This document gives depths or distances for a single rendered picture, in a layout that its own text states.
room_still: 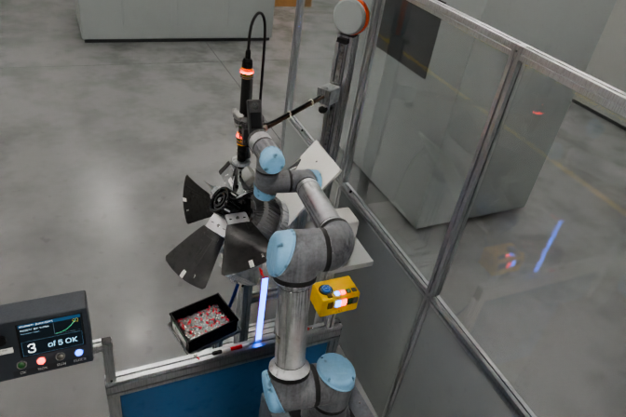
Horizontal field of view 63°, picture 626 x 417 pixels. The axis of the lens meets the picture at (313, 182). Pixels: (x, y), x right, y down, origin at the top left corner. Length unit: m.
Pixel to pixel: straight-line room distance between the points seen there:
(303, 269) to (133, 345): 2.00
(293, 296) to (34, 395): 1.99
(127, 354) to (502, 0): 3.04
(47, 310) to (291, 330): 0.72
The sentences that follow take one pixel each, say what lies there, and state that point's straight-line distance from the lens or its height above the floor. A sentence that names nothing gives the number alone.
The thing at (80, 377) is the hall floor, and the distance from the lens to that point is 3.10.
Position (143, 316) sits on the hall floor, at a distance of 3.31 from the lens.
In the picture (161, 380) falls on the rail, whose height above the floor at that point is 0.81.
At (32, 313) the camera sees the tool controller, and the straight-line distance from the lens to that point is 1.70.
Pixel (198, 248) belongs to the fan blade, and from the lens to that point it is 2.16.
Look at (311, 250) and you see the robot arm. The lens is 1.29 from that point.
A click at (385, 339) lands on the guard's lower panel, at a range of 2.63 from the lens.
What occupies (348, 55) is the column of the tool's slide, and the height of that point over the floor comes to 1.72.
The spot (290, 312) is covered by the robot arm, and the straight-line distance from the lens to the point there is 1.37.
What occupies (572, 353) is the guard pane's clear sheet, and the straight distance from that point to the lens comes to 1.75.
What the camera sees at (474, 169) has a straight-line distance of 1.85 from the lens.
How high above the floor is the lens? 2.45
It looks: 33 degrees down
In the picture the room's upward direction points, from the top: 9 degrees clockwise
